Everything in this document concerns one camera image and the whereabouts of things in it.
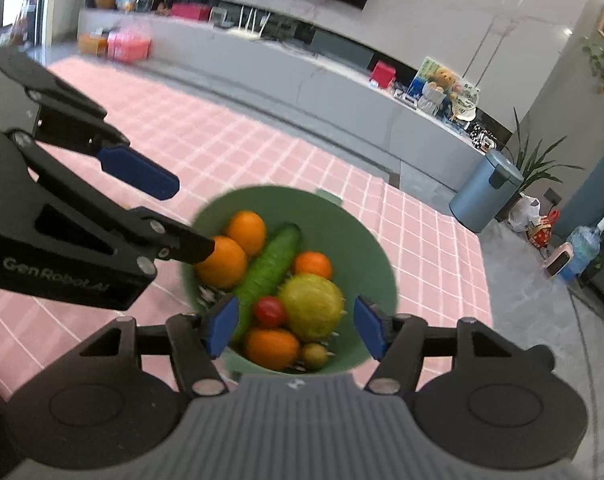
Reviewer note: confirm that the red tomato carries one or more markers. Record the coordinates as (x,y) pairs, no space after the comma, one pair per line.
(269,311)

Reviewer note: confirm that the green colander bowl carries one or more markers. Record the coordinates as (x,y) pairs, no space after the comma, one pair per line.
(362,260)

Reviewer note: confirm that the small white heater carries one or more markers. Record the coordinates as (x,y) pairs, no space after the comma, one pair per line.
(559,260)

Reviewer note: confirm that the small brown round fruit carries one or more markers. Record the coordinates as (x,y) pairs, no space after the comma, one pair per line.
(315,355)

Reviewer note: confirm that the printed picture card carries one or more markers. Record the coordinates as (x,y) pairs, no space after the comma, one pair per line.
(419,77)

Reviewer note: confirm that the white router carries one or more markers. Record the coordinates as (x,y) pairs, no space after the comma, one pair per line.
(249,30)

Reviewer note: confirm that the orange cardboard box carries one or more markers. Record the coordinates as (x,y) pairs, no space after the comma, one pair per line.
(91,44)

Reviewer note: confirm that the red gift bag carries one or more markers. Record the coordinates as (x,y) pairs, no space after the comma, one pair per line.
(542,232)

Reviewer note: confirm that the white cap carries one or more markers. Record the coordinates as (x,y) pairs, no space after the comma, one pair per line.
(464,109)

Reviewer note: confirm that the green cucumber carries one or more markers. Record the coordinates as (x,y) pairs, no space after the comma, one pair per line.
(267,270)

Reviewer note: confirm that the white plastic bag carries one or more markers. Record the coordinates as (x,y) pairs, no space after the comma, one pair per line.
(524,215)

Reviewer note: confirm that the red box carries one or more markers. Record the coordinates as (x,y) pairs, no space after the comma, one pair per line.
(383,75)

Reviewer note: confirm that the brown teddy bear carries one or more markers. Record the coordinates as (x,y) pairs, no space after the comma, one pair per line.
(443,79)

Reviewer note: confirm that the tall leafy potted plant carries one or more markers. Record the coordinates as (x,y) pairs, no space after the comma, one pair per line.
(534,165)

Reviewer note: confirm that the black and white patterned item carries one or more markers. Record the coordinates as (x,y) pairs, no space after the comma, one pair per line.
(483,136)

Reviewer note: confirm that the large blue water bottle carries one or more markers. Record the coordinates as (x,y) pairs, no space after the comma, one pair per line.
(584,250)

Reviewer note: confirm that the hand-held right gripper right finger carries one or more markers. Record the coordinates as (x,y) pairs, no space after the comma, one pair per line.
(369,327)

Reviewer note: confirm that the white marble television console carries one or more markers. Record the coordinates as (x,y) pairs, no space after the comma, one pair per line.
(332,95)

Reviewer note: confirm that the pink plastic storage box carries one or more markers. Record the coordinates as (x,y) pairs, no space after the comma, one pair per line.
(129,46)

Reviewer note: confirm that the orange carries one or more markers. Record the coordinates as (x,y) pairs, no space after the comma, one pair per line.
(246,230)
(272,349)
(224,267)
(313,265)

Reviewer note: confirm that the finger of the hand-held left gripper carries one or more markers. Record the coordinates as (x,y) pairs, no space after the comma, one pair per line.
(181,245)
(136,170)

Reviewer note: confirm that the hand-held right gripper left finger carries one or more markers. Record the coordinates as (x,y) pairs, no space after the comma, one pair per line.
(221,325)

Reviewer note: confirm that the pink checked cloth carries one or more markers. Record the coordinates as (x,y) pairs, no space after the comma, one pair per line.
(282,160)

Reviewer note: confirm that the blue-grey pedal trash bin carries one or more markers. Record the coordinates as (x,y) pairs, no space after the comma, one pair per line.
(482,195)

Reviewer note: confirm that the large yellow-green citrus fruit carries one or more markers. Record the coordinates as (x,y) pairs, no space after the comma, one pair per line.
(317,306)

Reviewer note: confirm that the hanging ivy plant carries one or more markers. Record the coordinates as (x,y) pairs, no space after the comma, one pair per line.
(602,62)

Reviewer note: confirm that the wall socket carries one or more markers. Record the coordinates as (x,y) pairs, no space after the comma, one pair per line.
(553,197)

